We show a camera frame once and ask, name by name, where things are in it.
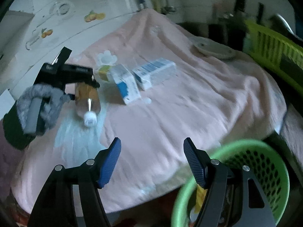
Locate grey pink towel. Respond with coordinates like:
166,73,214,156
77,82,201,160
280,105,303,170

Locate green yellow small packet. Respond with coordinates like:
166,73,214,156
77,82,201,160
95,65,112,82

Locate white and blue carton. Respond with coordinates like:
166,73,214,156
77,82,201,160
110,64,141,105

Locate yellow snack wrapper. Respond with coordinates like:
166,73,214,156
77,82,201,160
194,185,208,214

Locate dark green sleeve forearm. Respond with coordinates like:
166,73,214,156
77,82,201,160
3,103,35,150

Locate lime green dish rack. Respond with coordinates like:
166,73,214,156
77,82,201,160
245,20,302,93

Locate long white blue box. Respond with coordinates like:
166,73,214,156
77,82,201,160
132,58,177,91

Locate grey gloved left hand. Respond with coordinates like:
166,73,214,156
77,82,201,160
16,84,70,136

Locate pink floral blanket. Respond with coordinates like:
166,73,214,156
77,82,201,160
12,10,287,213

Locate brown bottle with white cap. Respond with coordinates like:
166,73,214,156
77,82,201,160
75,82,101,128

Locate green mesh trash basket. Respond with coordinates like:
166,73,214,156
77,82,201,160
171,139,290,226

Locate white plate on blanket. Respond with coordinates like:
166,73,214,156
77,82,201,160
194,41,236,59

